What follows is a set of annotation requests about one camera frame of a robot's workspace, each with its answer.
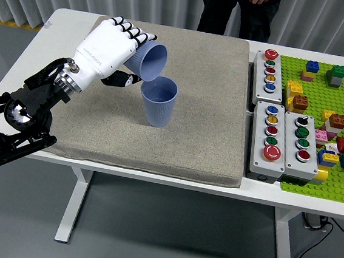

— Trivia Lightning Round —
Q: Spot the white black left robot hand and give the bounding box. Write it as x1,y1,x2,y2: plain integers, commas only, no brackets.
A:
61,11,160,100

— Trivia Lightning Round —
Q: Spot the blue ribbed plastic cup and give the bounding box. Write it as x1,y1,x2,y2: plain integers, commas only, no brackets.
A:
123,39,169,84
137,73,180,129

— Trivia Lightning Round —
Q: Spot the grey-brown cushion mat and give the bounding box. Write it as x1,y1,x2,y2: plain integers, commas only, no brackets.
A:
46,11,258,189

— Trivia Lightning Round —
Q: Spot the yellow black floor tape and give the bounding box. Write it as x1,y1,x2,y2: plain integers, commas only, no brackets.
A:
0,18,44,32

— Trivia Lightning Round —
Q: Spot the white table leg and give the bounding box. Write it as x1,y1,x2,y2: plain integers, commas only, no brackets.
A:
53,166,94,246
270,207,305,258

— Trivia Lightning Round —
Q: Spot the grey five-button control box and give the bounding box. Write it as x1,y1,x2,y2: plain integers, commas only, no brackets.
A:
249,47,288,106

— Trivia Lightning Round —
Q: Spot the grey five-button box black base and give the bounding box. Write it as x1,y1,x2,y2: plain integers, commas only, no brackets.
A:
247,100,292,185

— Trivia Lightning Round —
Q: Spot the brown toy brick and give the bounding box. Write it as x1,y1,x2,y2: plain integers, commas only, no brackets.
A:
328,113,344,130
291,94,311,112

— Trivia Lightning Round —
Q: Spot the blue toy brick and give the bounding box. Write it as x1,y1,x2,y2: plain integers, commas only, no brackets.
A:
316,149,341,169
305,60,321,73

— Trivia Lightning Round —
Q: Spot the green studded baseplate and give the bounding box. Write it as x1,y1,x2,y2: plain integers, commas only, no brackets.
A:
266,55,344,204

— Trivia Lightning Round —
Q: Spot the grey control box black knob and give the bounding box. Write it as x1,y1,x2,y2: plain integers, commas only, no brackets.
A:
278,110,325,186

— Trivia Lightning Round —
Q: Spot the grey toy brick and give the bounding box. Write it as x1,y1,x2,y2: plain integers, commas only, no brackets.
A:
325,70,343,89

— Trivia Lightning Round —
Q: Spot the green toy brick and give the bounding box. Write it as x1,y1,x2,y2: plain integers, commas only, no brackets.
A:
330,64,344,80

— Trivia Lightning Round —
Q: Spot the white toy brick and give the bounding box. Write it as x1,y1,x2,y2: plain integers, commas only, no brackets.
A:
323,121,344,136

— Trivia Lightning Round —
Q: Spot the yellow rounded toy brick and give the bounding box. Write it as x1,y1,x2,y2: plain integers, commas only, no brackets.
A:
312,167,329,182

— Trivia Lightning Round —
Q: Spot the grey power strip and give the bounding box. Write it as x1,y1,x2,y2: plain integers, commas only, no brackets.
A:
301,212,331,233

